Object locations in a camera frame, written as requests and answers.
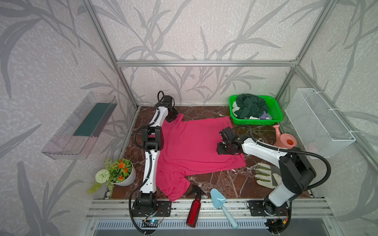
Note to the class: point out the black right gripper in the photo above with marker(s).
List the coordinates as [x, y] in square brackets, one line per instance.
[223, 147]

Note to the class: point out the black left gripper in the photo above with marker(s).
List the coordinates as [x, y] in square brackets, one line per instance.
[172, 115]

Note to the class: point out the magenta t-shirt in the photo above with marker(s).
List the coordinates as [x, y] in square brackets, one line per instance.
[190, 148]

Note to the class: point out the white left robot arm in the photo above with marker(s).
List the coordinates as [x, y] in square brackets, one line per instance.
[152, 144]

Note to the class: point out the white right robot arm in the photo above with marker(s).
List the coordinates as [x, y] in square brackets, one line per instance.
[295, 169]

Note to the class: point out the white garment in basket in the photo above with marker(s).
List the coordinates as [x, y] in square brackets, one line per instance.
[235, 108]

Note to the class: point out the dark green t-shirt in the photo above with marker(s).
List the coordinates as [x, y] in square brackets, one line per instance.
[251, 106]

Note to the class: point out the lavender garment in basket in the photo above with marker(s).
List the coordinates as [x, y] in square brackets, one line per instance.
[265, 116]

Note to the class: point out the white green gardening glove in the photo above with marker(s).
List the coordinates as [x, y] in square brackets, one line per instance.
[268, 176]

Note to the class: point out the green plastic laundry basket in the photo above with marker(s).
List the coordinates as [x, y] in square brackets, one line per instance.
[274, 111]

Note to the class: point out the pink watering can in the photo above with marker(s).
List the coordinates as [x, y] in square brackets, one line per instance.
[284, 140]

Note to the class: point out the light blue garden trowel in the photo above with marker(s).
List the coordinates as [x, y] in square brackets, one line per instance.
[218, 200]

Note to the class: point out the white flower pot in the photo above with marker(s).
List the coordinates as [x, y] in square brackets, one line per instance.
[129, 180]

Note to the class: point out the artificial flower bouquet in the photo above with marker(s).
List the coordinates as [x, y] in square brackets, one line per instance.
[113, 172]

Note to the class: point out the red spray bottle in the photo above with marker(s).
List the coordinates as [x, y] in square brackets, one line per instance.
[195, 207]

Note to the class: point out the white wire mesh basket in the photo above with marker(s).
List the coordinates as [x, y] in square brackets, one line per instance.
[317, 125]

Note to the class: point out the clear plastic wall shelf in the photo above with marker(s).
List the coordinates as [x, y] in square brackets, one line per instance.
[79, 133]

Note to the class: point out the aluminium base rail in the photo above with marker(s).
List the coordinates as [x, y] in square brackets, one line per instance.
[115, 215]

